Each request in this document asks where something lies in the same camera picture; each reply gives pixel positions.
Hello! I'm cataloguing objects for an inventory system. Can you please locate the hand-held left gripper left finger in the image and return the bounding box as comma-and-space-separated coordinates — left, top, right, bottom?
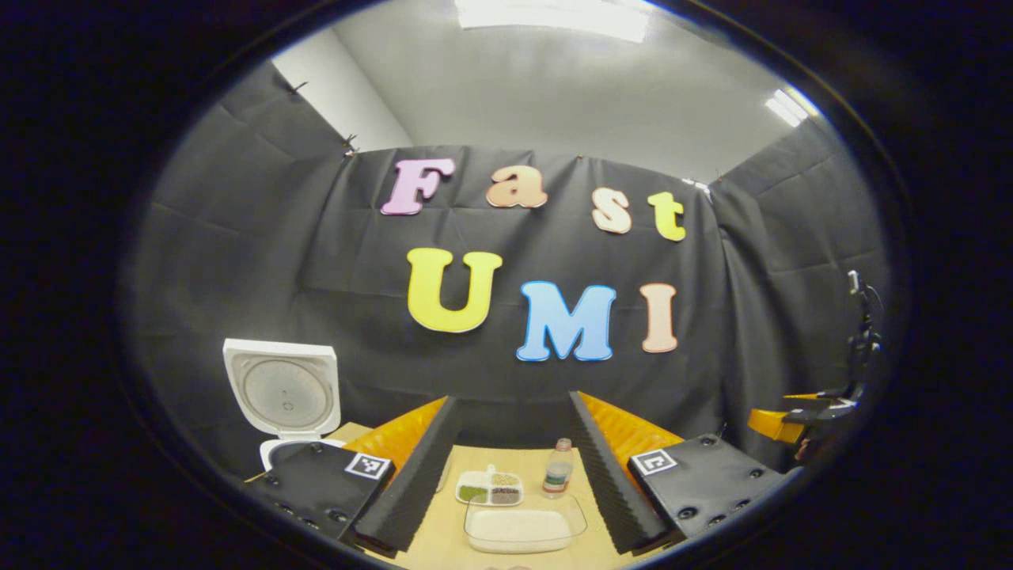
245, 396, 464, 555

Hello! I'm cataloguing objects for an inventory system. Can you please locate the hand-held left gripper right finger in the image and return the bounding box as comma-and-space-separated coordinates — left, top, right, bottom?
566, 390, 799, 555

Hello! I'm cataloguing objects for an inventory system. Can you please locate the clear tray of rice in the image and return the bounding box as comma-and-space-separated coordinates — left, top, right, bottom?
464, 494, 589, 554

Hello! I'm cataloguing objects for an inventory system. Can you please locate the white rice cooker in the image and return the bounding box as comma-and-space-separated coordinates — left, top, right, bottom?
223, 339, 349, 474

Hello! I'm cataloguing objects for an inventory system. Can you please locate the clear plastic bottle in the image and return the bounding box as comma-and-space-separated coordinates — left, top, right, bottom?
543, 438, 575, 500

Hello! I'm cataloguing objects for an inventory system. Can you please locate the white divided grain dish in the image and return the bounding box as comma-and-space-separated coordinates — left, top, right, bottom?
456, 465, 524, 507

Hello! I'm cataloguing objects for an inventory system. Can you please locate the black backdrop cloth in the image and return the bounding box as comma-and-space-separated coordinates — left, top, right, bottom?
127, 62, 891, 476

